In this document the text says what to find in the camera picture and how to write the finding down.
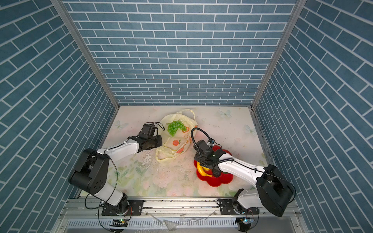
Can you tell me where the yellow banana toy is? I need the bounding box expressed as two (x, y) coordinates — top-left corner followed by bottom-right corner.
(196, 162), (212, 177)

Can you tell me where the red flower-shaped plastic plate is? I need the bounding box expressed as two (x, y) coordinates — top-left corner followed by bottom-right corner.
(193, 160), (234, 187)

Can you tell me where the green grape bunch toy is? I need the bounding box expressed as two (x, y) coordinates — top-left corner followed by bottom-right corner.
(167, 120), (187, 136)

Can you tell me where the yellowish plastic fruit-print bag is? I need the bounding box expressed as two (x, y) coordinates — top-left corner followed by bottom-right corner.
(155, 109), (198, 162)

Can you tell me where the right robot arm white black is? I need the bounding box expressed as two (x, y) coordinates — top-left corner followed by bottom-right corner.
(194, 146), (295, 217)

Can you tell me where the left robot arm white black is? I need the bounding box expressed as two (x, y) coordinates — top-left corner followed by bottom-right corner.
(69, 136), (162, 208)

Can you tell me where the crumpled clear plastic wrap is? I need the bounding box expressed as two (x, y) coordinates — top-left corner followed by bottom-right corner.
(146, 212), (218, 232)

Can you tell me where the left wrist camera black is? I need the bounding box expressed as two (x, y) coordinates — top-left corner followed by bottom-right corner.
(139, 123), (158, 139)

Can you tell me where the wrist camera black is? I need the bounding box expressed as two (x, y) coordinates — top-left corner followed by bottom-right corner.
(139, 123), (158, 139)
(193, 140), (211, 153)

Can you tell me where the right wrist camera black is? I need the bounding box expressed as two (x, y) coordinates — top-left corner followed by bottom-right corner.
(193, 140), (211, 153)

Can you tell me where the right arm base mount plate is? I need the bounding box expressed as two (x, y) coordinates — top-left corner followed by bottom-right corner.
(216, 198), (259, 215)

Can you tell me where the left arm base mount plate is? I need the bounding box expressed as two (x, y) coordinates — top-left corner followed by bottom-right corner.
(102, 200), (144, 216)

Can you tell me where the right circuit board with wires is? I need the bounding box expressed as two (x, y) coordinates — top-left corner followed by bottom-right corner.
(236, 217), (255, 233)

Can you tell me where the circuit board with wires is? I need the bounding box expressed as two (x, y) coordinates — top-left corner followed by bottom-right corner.
(236, 217), (255, 233)
(109, 219), (129, 233)

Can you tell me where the left circuit board with wires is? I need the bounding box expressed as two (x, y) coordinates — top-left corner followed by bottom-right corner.
(109, 219), (129, 233)

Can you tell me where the aluminium front rail frame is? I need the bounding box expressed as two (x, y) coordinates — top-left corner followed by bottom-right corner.
(52, 198), (308, 233)

